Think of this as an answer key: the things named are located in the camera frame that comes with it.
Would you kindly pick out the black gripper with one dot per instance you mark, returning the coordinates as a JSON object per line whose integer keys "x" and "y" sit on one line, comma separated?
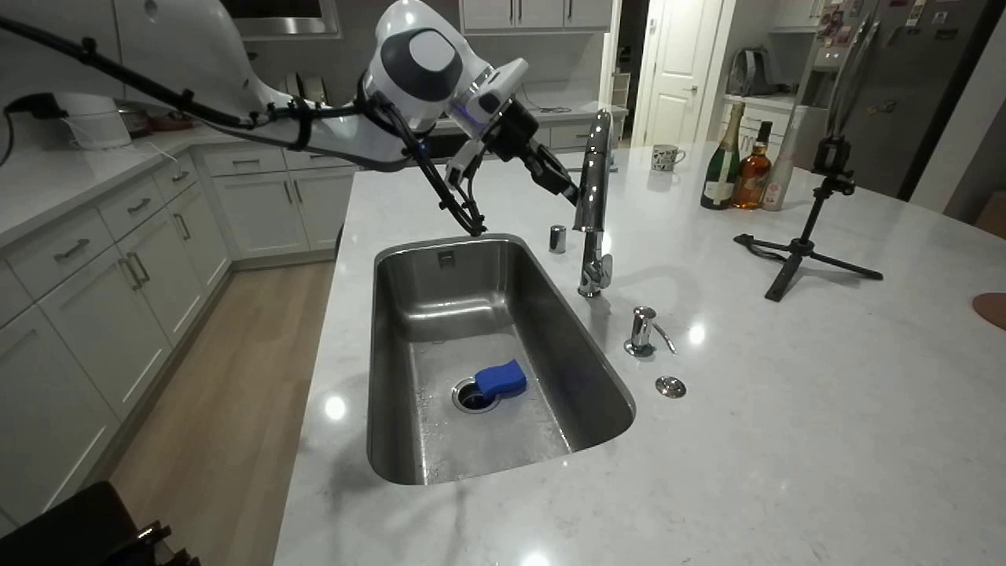
{"x": 513, "y": 131}

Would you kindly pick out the chrome soap dispenser pump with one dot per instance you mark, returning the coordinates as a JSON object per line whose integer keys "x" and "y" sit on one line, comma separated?
{"x": 638, "y": 330}

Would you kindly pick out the sink drain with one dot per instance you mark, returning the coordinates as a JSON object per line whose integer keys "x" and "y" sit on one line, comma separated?
{"x": 468, "y": 398}

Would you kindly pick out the chrome gooseneck faucet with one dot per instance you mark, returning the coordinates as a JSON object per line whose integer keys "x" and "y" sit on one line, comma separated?
{"x": 594, "y": 221}

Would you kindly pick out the brown round object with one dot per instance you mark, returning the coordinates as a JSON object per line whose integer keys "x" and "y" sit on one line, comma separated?
{"x": 990, "y": 312}

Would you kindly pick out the white cabinets beside oven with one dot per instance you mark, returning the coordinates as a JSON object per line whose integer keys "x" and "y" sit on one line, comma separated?
{"x": 278, "y": 215}

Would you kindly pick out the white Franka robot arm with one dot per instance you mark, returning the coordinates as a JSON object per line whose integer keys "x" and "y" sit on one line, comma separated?
{"x": 420, "y": 64}

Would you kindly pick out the stainless steel sink basin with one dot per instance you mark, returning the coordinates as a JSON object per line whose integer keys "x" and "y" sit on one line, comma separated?
{"x": 451, "y": 316}

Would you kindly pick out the grey patterned mug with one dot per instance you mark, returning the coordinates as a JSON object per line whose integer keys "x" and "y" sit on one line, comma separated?
{"x": 665, "y": 159}

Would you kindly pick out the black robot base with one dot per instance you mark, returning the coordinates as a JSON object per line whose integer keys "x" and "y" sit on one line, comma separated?
{"x": 73, "y": 529}

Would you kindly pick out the white upper cabinet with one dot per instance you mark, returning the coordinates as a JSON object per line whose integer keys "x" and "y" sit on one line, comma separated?
{"x": 536, "y": 14}

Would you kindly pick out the small chrome cylinder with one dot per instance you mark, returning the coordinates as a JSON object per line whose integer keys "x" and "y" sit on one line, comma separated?
{"x": 556, "y": 236}

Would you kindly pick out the green champagne bottle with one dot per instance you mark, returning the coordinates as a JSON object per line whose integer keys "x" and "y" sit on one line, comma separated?
{"x": 716, "y": 168}

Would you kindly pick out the stainless steel refrigerator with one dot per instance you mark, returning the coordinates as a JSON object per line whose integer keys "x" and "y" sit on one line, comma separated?
{"x": 912, "y": 84}

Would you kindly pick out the range hood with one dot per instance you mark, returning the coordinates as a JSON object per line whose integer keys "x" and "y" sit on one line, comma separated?
{"x": 287, "y": 23}

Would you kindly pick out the black tripod stand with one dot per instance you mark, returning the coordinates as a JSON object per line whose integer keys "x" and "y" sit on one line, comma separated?
{"x": 803, "y": 248}

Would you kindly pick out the blue sponge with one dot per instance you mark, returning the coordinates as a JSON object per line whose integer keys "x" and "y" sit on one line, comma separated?
{"x": 500, "y": 379}

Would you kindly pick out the amber liquor bottle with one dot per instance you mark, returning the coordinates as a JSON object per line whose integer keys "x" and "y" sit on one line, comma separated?
{"x": 753, "y": 175}

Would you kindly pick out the round chrome countertop cap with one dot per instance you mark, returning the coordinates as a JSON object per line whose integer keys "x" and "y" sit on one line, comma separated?
{"x": 669, "y": 386}

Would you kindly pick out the white panel door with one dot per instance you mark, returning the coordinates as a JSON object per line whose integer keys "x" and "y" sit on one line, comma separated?
{"x": 675, "y": 75}

